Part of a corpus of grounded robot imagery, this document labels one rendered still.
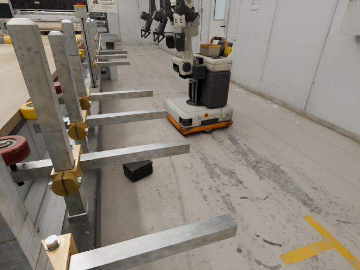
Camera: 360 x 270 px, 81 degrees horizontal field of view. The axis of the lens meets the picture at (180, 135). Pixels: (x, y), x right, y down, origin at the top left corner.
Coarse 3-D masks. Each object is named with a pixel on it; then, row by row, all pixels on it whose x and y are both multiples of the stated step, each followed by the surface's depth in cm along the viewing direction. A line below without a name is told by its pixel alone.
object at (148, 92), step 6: (132, 90) 98; (138, 90) 99; (144, 90) 99; (150, 90) 99; (60, 96) 89; (90, 96) 91; (96, 96) 92; (102, 96) 93; (108, 96) 94; (114, 96) 94; (120, 96) 95; (126, 96) 96; (132, 96) 97; (138, 96) 98; (144, 96) 99; (150, 96) 100; (60, 102) 88
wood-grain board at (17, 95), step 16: (0, 48) 194; (48, 48) 199; (0, 64) 125; (16, 64) 126; (0, 80) 92; (16, 80) 92; (0, 96) 73; (16, 96) 73; (0, 112) 60; (16, 112) 61; (0, 128) 52
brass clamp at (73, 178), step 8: (72, 152) 51; (80, 152) 53; (80, 168) 50; (56, 176) 44; (64, 176) 43; (72, 176) 44; (80, 176) 48; (56, 184) 43; (64, 184) 43; (72, 184) 44; (80, 184) 47; (56, 192) 44; (64, 192) 44; (72, 192) 45
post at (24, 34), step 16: (16, 32) 32; (32, 32) 33; (16, 48) 33; (32, 48) 34; (32, 64) 35; (48, 64) 38; (32, 80) 36; (48, 80) 37; (32, 96) 37; (48, 96) 38; (48, 112) 39; (48, 128) 40; (64, 128) 43; (48, 144) 41; (64, 144) 42; (64, 160) 44; (80, 192) 50; (80, 208) 51
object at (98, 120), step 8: (120, 112) 76; (128, 112) 76; (136, 112) 76; (144, 112) 76; (152, 112) 77; (160, 112) 78; (64, 120) 69; (88, 120) 71; (96, 120) 72; (104, 120) 72; (112, 120) 73; (120, 120) 74; (128, 120) 75; (136, 120) 76; (144, 120) 77
